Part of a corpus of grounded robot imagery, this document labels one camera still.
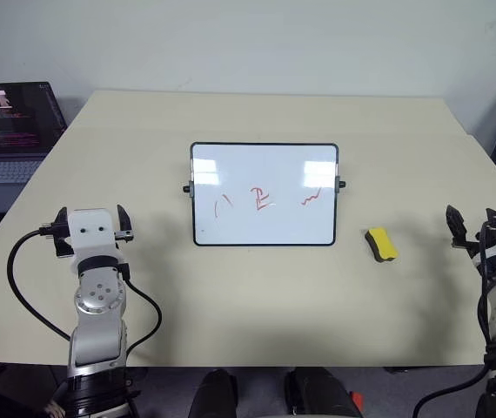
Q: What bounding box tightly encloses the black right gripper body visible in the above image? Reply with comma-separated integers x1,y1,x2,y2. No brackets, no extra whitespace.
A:
451,212,496,265

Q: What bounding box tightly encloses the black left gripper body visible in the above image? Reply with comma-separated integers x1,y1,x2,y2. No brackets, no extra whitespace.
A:
40,220,136,259

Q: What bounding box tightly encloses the yellow and black eraser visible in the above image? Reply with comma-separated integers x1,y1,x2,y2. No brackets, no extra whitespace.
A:
364,226,400,264

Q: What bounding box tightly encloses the open dark laptop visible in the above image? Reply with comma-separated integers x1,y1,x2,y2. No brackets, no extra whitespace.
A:
0,81,69,215

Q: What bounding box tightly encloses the small black-framed whiteboard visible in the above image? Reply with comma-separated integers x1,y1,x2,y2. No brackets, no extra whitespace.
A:
182,141,348,248

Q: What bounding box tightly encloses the small dark rounded shape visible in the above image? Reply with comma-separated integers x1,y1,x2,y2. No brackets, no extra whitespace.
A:
186,368,239,418

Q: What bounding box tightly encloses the large dark rounded shape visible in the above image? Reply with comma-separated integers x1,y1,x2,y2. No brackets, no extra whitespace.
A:
284,366,365,418

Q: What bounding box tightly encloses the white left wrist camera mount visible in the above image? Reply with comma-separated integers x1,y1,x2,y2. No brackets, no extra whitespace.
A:
65,208,119,274

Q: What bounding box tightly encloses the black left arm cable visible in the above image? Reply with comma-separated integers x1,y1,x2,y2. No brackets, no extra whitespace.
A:
6,227,164,354

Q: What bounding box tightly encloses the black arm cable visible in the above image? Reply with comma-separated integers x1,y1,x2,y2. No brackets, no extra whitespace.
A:
6,227,164,354
410,220,495,418

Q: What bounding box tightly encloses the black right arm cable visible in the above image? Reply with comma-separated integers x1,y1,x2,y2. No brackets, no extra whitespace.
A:
410,220,495,418

